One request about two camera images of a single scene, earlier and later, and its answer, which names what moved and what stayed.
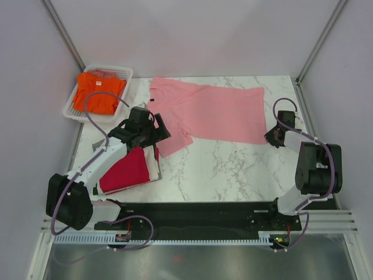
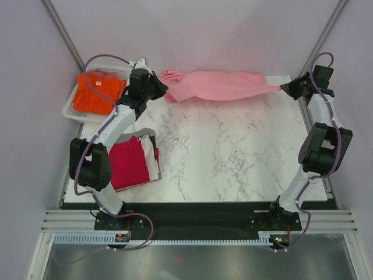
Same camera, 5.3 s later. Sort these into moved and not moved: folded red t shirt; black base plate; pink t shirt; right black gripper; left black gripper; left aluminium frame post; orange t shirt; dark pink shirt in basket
Moved: left black gripper; right black gripper; pink t shirt
Not moved: left aluminium frame post; folded red t shirt; black base plate; dark pink shirt in basket; orange t shirt
